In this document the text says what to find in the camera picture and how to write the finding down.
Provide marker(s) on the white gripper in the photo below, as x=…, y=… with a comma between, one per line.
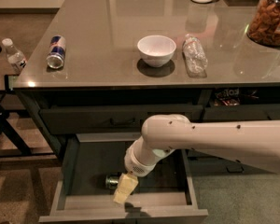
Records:
x=134, y=164

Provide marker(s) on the green soda can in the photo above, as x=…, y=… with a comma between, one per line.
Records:
x=111, y=181

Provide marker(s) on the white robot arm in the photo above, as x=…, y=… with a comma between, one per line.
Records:
x=253, y=143

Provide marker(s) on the open middle drawer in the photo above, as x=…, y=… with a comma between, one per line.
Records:
x=165, y=196

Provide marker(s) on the bottom right drawer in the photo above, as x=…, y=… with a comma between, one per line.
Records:
x=208, y=165

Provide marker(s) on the top left drawer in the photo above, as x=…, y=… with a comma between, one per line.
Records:
x=109, y=118

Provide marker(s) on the snack bags in drawer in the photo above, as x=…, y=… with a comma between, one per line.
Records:
x=234, y=96

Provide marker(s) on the clear plastic bottle on counter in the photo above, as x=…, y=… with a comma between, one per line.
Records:
x=194, y=55

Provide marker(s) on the blue silver energy drink can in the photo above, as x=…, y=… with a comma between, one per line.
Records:
x=57, y=49

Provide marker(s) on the white bowl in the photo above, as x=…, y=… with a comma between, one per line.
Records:
x=156, y=50

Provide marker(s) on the small water bottle white cap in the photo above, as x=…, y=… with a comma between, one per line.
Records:
x=14, y=56

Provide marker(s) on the dark side table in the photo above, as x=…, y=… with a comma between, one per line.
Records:
x=10, y=103

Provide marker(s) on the snack jar with black lid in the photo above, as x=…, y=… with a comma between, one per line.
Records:
x=265, y=26

